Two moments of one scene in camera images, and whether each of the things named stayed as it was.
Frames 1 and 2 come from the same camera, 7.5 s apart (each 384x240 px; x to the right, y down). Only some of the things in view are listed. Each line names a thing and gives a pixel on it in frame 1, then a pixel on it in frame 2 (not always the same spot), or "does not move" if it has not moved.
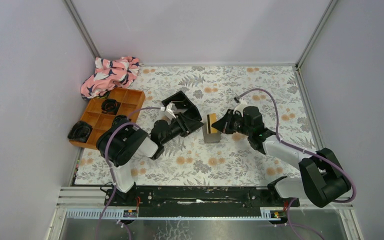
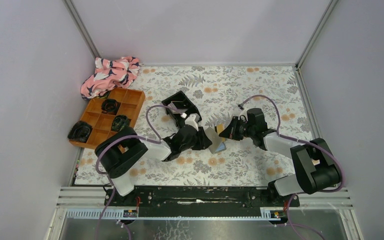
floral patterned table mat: [191, 160] does not move
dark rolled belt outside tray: [80, 131] does not move
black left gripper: [186, 124] -> [203, 141]
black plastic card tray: [183, 104] does not move
